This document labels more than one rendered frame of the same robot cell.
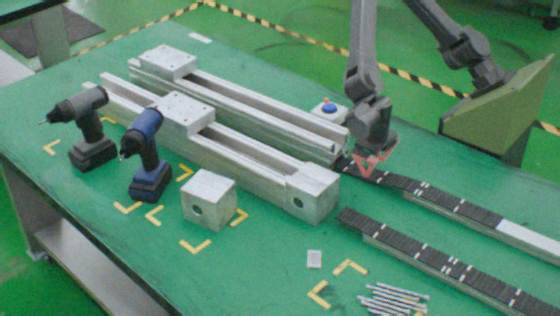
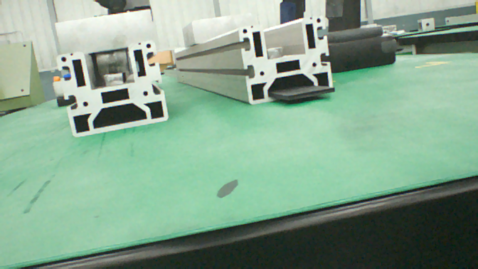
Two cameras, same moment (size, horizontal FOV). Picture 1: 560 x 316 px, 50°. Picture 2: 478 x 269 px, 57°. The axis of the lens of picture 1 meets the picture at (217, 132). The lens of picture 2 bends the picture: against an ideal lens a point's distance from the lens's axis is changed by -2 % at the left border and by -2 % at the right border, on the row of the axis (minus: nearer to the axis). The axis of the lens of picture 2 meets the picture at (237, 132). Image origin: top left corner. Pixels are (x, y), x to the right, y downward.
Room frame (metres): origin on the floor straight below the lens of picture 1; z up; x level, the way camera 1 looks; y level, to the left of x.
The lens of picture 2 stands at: (2.15, 0.60, 0.84)
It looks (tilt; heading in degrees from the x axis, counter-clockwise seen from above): 10 degrees down; 214
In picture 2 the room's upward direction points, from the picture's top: 9 degrees counter-clockwise
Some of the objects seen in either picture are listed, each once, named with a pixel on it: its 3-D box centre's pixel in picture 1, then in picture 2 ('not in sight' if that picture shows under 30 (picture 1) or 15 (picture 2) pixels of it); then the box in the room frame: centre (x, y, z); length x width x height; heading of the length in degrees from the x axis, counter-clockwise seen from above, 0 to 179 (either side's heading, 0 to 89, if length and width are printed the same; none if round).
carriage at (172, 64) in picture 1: (168, 66); (112, 48); (1.72, 0.14, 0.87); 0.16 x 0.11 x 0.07; 45
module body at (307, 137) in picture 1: (227, 103); (123, 79); (1.55, -0.04, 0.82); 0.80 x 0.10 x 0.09; 45
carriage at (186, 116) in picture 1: (181, 117); (216, 38); (1.41, 0.10, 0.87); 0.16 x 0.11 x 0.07; 45
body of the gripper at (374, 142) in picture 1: (376, 131); not in sight; (1.19, -0.39, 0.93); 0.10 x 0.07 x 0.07; 135
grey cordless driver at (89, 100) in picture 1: (78, 133); (365, 3); (1.35, 0.38, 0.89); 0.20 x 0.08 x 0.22; 129
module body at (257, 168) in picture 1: (183, 131); (220, 63); (1.41, 0.10, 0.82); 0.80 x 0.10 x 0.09; 45
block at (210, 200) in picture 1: (212, 197); not in sight; (1.11, 0.03, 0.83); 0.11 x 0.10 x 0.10; 144
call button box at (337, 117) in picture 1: (327, 119); (77, 90); (1.44, -0.32, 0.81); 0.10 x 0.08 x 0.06; 135
